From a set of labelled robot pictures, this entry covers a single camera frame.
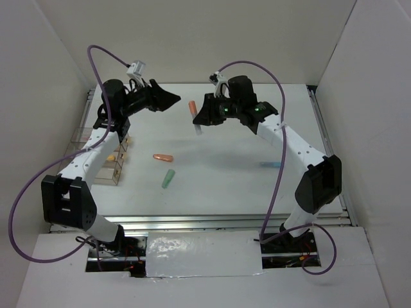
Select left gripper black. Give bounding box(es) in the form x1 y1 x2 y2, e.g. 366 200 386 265
121 78 181 117

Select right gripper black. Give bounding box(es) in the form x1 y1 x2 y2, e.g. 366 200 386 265
193 92 241 126

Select orange capped clear marker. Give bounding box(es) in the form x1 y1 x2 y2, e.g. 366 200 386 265
188 100 203 135

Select blue capped clear marker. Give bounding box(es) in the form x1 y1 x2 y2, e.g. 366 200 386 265
259 162 281 168

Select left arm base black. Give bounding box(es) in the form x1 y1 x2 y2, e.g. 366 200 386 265
76 236 147 278

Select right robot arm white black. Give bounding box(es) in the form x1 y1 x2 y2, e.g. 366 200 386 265
193 72 342 252

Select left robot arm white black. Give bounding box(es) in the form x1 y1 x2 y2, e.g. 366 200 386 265
41 79 181 256

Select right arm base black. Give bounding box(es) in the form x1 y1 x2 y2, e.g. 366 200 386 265
260 230 320 269

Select green translucent cap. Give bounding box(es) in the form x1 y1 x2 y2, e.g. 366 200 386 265
161 169 175 189

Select clear drawer organizer middle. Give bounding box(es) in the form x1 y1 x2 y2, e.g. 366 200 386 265
65 139 129 165

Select clear drawer organizer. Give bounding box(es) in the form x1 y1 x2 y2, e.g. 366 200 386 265
65 139 129 165
57 158 125 187
71 127 131 152

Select clear drawer organizer near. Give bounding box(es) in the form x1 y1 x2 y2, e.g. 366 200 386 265
57 158 125 187

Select clear drawer organizer far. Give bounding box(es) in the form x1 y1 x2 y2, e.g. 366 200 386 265
71 127 131 152

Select white foil sheet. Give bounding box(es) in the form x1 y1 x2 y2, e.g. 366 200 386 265
146 231 263 278

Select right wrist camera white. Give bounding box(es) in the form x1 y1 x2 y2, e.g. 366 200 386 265
209 71 229 98

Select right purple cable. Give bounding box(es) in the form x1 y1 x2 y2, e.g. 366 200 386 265
213 60 337 276

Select purple cable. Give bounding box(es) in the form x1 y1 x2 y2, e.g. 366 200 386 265
8 44 134 273
213 60 337 276

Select aluminium frame rail front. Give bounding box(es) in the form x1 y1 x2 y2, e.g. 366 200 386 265
51 210 351 232

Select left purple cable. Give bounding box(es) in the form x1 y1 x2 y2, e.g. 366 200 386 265
8 44 134 273

